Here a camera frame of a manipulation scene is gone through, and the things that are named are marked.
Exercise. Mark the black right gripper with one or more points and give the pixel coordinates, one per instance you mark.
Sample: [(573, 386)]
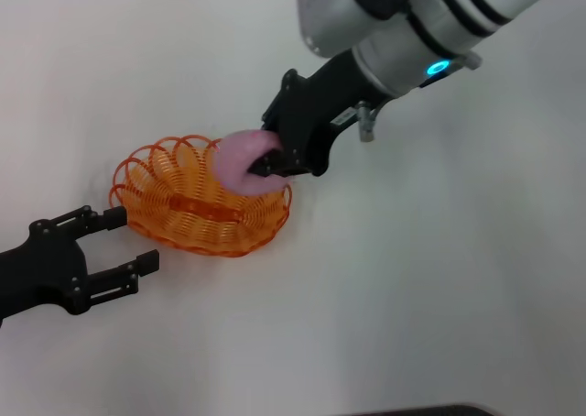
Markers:
[(316, 109)]

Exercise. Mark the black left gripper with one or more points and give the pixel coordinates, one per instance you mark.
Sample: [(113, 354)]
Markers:
[(46, 269)]

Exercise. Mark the pink peach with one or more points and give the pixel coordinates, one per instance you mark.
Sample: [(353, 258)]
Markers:
[(238, 159)]

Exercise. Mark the orange plastic woven basket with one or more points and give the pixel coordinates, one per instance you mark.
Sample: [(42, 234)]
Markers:
[(197, 214)]

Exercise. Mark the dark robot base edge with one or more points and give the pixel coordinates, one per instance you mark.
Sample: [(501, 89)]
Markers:
[(435, 410)]

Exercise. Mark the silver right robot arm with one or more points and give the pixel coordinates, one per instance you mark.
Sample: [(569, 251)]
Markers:
[(412, 26)]

